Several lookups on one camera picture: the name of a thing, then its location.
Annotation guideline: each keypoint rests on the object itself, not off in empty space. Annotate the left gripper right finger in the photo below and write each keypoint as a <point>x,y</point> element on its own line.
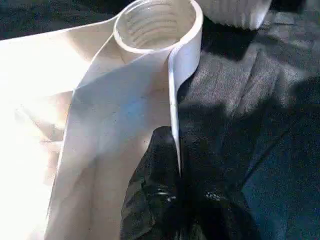
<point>210,217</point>

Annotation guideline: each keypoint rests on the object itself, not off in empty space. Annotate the white plastic table leg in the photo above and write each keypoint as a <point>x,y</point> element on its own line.
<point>237,12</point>

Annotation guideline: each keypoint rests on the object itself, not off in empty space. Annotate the white plastic table top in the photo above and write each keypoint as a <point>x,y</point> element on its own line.
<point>112,100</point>

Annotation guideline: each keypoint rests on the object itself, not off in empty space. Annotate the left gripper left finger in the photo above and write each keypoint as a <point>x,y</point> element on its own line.
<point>152,195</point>

